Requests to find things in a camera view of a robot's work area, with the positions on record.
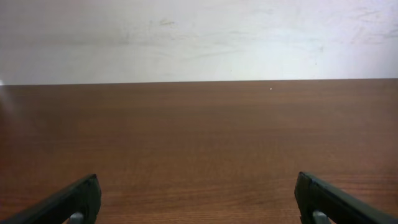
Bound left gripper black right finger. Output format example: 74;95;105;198
294;172;397;224

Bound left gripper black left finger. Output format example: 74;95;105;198
2;174;101;224

